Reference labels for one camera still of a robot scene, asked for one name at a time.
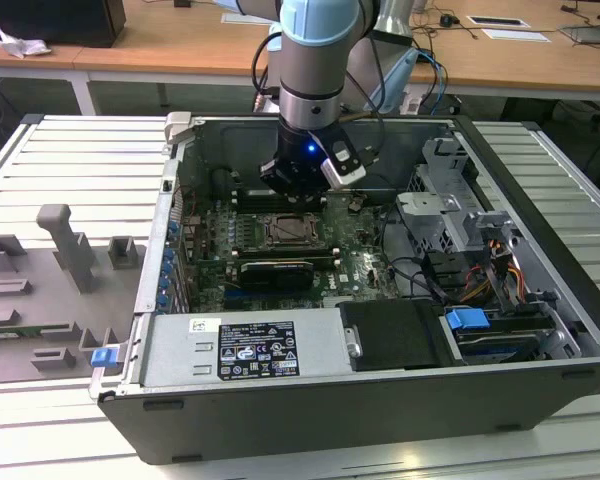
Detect black RAM slot bank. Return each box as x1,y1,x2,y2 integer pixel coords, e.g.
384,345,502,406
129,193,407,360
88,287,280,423
232,188,327,211
232,245,341,263

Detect CPU socket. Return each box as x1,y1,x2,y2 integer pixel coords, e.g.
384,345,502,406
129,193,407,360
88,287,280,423
262,211,330,249

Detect blue expansion slot clips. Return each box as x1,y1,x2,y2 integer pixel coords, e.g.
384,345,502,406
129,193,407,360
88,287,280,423
155,219,178,312

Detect black graphics card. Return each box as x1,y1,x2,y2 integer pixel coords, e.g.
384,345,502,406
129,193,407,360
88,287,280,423
239,259,315,293

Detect green motherboard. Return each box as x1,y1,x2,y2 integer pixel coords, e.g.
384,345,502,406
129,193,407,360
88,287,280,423
179,192,406,312

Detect silver metal drive cage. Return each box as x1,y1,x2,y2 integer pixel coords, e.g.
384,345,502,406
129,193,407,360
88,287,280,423
394,136,522,254

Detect wooden desk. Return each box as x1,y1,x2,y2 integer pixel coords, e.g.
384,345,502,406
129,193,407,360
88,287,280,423
0,0,600,117

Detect grey power supply unit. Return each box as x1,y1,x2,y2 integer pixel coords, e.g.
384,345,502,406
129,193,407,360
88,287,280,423
139,307,362,389

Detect white sheet of paper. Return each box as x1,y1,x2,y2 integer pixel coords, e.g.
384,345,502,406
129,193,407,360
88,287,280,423
481,27,552,44

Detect black open PC case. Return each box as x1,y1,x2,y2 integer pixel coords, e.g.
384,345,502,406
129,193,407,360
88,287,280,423
89,112,600,466

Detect blue case latch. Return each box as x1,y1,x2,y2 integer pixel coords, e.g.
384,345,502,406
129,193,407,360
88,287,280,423
91,346,119,370

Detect black computer tower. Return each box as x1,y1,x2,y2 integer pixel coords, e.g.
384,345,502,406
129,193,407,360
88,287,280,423
0,0,128,49

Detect grey parts rack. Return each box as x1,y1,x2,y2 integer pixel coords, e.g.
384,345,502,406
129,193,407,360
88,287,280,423
0,203,149,386

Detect crumpled white paper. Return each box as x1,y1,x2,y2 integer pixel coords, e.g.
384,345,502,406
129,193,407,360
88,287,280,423
0,27,52,60

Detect flat grey tray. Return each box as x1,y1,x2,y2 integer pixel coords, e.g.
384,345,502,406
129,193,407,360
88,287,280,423
558,22,600,49

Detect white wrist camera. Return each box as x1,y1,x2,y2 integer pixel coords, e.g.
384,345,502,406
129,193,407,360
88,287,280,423
320,127,370,191

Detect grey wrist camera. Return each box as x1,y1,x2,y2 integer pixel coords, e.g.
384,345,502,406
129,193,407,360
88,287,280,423
253,92,282,113

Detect grey case handle latch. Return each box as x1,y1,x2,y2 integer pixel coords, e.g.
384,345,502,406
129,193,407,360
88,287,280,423
164,111,195,147

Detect black cable inside case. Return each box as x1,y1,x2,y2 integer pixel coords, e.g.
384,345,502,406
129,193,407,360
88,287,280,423
378,203,449,304

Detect silver desk cable grommet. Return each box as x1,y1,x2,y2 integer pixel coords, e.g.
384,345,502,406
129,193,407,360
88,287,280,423
466,14,532,29
220,10,274,26

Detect blue cable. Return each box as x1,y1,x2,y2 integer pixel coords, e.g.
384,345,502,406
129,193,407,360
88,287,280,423
415,47,450,117

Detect orange yellow wire bundle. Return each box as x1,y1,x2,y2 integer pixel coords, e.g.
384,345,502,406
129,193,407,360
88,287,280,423
462,238,525,302

